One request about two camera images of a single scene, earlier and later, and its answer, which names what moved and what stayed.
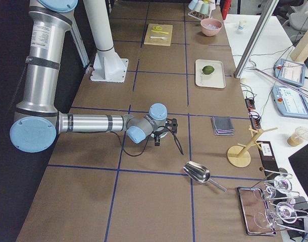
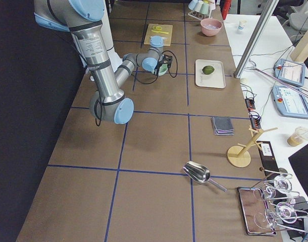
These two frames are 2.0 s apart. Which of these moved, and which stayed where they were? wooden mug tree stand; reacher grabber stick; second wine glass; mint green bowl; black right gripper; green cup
Moved: black right gripper; mint green bowl
Stayed: wooden mug tree stand; green cup; reacher grabber stick; second wine glass
